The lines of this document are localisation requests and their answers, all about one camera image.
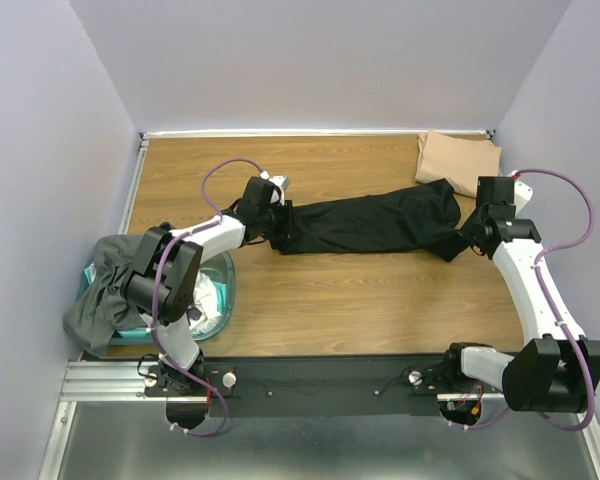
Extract black t shirt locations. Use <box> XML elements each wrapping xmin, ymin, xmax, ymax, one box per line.
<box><xmin>270</xmin><ymin>179</ymin><xmax>469</xmax><ymax>262</ymax></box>

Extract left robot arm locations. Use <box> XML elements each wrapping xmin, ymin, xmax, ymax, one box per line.
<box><xmin>120</xmin><ymin>173</ymin><xmax>292</xmax><ymax>396</ymax></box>

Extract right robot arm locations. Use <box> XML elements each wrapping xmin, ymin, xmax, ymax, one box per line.
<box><xmin>439</xmin><ymin>171</ymin><xmax>600</xmax><ymax>418</ymax></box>

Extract teal plastic basket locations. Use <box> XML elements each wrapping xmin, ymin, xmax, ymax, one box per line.
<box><xmin>77</xmin><ymin>252</ymin><xmax>236</xmax><ymax>346</ymax></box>

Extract folded beige t shirt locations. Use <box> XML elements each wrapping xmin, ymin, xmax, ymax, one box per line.
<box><xmin>415</xmin><ymin>131</ymin><xmax>501</xmax><ymax>198</ymax></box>

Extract white clothes in basket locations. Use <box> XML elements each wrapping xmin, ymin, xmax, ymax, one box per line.
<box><xmin>186</xmin><ymin>273</ymin><xmax>222</xmax><ymax>335</ymax></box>

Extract grey t shirt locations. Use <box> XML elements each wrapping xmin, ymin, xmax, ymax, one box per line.
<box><xmin>63</xmin><ymin>235</ymin><xmax>145</xmax><ymax>358</ymax></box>

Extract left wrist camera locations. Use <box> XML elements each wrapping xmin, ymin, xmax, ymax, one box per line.
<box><xmin>263</xmin><ymin>175</ymin><xmax>291</xmax><ymax>205</ymax></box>

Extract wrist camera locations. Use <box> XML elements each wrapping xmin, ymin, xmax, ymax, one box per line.
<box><xmin>263</xmin><ymin>175</ymin><xmax>291</xmax><ymax>205</ymax></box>
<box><xmin>510</xmin><ymin>171</ymin><xmax>533</xmax><ymax>217</ymax></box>

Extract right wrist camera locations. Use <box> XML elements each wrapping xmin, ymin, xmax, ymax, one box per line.
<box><xmin>510</xmin><ymin>171</ymin><xmax>533</xmax><ymax>217</ymax></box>

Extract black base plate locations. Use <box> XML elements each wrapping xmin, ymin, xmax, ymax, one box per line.
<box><xmin>145</xmin><ymin>354</ymin><xmax>491</xmax><ymax>422</ymax></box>

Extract aluminium rail frame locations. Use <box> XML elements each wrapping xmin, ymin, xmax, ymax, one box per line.
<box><xmin>38</xmin><ymin>131</ymin><xmax>600</xmax><ymax>480</ymax></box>

